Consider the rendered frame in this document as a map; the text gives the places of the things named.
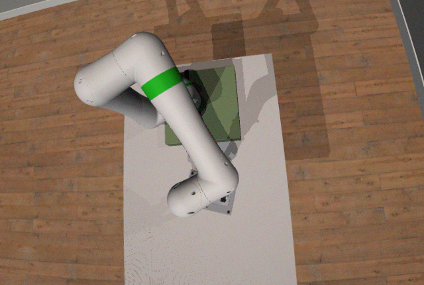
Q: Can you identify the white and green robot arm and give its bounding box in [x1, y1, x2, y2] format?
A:
[74, 32, 239, 218]

